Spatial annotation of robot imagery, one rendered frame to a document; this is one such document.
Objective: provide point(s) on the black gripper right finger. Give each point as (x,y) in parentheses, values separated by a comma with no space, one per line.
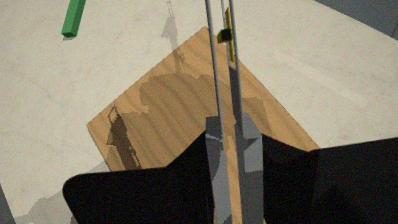
(296,182)

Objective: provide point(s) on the green rectangular bar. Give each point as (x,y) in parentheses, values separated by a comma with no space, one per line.
(73,18)

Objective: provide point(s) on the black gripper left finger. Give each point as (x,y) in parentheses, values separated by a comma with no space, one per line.
(180,193)

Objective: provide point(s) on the wooden board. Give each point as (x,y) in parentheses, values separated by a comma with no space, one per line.
(155,119)

